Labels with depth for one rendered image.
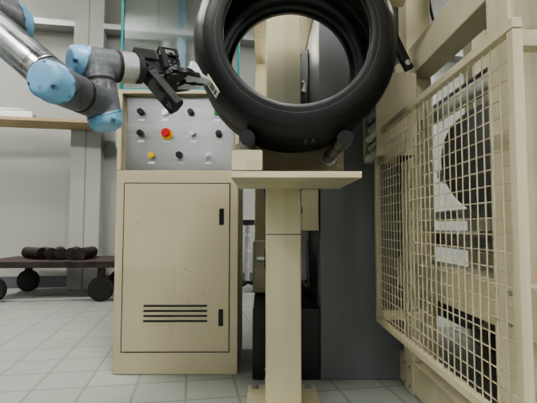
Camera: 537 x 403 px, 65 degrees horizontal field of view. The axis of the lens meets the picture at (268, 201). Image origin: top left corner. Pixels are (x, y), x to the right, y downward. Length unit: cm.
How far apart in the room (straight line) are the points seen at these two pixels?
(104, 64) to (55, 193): 411
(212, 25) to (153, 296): 120
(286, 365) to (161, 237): 78
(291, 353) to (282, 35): 117
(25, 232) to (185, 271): 342
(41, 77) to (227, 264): 123
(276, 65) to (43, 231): 390
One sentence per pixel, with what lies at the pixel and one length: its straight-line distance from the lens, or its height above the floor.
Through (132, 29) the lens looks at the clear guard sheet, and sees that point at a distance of 222.
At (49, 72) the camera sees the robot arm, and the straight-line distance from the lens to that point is 91.
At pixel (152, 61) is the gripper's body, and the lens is 116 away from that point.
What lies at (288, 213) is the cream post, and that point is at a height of 69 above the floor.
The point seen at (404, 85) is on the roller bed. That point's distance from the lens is 165.
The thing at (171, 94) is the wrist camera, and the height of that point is 97.
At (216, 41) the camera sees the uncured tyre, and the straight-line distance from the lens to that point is 126.
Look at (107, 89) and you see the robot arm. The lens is 103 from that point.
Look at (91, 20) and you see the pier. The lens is 529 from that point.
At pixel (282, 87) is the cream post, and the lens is 164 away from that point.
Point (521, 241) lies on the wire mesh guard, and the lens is 80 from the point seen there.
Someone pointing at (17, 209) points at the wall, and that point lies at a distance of 522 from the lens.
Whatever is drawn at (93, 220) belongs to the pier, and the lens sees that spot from 480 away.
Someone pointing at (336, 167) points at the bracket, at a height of 86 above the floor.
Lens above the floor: 65
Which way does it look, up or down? 3 degrees up
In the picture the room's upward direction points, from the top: straight up
